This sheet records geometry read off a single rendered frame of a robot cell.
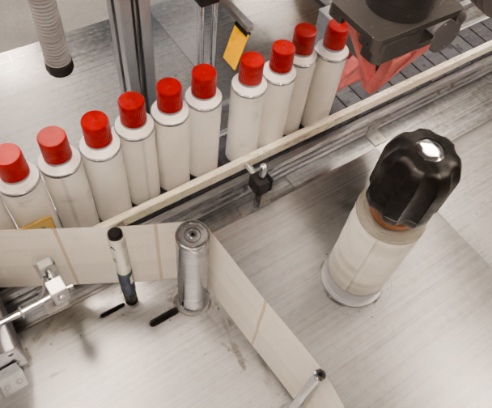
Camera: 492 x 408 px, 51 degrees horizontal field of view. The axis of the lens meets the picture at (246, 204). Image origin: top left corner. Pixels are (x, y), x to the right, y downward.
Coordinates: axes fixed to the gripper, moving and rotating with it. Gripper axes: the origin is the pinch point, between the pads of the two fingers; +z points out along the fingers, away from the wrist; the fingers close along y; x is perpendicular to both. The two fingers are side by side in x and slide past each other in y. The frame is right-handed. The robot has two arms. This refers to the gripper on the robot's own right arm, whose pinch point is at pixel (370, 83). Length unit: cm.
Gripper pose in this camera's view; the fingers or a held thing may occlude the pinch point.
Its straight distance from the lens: 55.0
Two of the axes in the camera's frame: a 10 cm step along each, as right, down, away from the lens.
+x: -5.4, -7.1, 4.5
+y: 8.4, -4.1, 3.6
